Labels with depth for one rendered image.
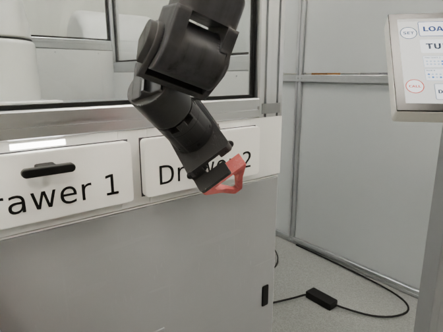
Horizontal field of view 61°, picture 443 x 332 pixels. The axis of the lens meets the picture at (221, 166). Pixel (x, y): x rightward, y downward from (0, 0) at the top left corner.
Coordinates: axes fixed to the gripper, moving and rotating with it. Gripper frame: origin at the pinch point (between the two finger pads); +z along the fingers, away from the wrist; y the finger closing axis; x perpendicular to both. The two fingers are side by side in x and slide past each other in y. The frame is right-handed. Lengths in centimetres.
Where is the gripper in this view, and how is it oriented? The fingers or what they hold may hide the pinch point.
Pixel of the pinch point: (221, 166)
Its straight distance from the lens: 56.8
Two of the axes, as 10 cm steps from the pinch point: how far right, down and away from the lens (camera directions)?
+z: 4.2, 4.6, 7.8
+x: 8.0, -5.9, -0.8
